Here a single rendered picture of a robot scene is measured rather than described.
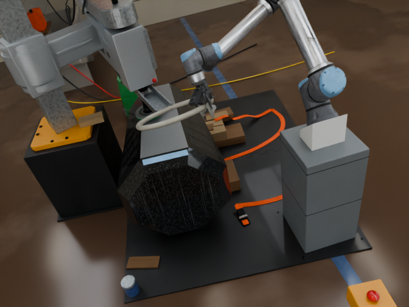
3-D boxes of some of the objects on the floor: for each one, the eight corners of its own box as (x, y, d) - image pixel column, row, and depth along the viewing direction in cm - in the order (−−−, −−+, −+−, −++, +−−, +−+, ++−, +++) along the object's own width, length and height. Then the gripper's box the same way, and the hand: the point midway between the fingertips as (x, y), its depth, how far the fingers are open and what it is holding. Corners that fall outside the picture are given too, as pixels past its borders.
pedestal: (57, 222, 326) (17, 161, 280) (69, 175, 377) (37, 117, 331) (128, 206, 326) (100, 143, 280) (129, 161, 378) (106, 102, 332)
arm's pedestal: (330, 195, 297) (338, 109, 244) (366, 241, 258) (383, 151, 205) (274, 212, 293) (269, 128, 240) (301, 262, 254) (302, 175, 201)
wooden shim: (126, 268, 272) (126, 268, 271) (129, 257, 280) (129, 256, 279) (157, 268, 268) (157, 267, 267) (160, 256, 276) (159, 255, 275)
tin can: (123, 291, 258) (117, 281, 250) (134, 282, 262) (129, 271, 254) (131, 300, 251) (125, 290, 243) (142, 290, 256) (137, 280, 248)
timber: (241, 189, 317) (239, 179, 310) (227, 192, 317) (226, 183, 309) (233, 168, 341) (232, 158, 333) (221, 171, 340) (219, 161, 333)
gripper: (211, 76, 194) (224, 112, 200) (195, 81, 202) (207, 116, 208) (202, 81, 188) (215, 118, 194) (185, 85, 196) (199, 121, 202)
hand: (207, 117), depth 199 cm, fingers closed on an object, 5 cm apart
